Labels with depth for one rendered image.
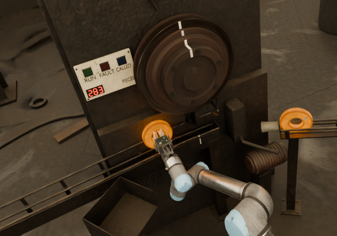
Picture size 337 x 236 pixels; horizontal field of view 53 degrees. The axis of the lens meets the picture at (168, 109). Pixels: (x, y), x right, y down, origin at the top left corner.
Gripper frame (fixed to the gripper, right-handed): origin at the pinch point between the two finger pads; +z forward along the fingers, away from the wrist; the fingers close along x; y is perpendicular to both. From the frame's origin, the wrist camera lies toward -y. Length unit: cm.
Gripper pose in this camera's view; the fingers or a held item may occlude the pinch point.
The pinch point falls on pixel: (156, 131)
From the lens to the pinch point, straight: 172.7
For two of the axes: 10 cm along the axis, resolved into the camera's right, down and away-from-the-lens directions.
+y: -1.1, -6.3, -7.7
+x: -9.2, 3.6, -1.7
